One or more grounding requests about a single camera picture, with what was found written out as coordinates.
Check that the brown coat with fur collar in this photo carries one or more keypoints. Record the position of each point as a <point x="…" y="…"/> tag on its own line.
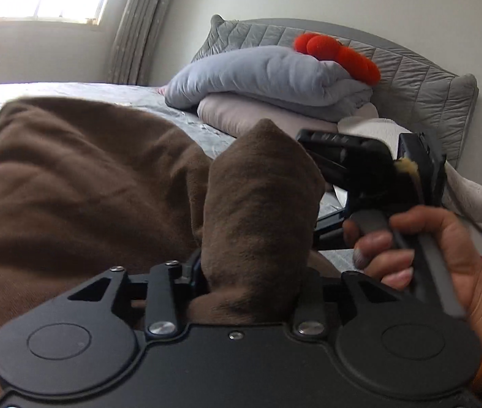
<point x="117" y="203"/>

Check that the red plush toy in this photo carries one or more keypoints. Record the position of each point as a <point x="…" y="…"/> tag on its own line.
<point x="326" y="48"/>

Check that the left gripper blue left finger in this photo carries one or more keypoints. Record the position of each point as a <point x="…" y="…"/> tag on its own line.
<point x="171" y="287"/>

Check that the grey checked bedspread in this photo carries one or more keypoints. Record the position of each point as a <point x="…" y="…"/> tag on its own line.
<point x="96" y="106"/>

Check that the pink folded quilt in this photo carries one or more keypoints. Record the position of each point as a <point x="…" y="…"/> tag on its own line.
<point x="235" y="115"/>

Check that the grey quilted headboard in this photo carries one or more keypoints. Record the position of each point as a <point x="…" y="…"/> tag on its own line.
<point x="414" y="92"/>

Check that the grey-blue folded duvet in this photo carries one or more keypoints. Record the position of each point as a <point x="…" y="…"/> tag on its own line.
<point x="273" y="74"/>

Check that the right hand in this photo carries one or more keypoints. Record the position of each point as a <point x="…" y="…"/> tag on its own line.
<point x="427" y="245"/>

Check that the right beige curtain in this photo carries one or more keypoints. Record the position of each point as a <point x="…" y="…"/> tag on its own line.
<point x="135" y="41"/>

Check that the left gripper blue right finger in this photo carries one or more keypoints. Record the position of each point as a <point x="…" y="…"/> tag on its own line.
<point x="307" y="319"/>

